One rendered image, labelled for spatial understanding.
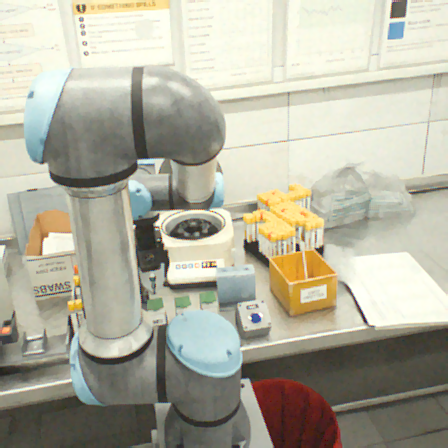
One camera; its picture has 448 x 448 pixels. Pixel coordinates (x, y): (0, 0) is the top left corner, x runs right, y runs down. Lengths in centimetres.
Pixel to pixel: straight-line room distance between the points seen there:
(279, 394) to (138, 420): 51
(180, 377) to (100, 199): 31
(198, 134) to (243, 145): 113
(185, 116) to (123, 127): 7
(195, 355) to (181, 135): 35
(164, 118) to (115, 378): 42
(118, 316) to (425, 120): 149
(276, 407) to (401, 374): 53
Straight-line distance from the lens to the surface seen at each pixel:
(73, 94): 60
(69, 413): 203
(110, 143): 59
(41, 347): 129
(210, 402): 84
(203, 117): 61
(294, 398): 182
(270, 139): 175
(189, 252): 144
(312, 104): 177
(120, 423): 195
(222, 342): 80
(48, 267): 146
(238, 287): 133
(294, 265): 142
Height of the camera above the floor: 170
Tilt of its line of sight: 23 degrees down
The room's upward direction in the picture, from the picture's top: 5 degrees counter-clockwise
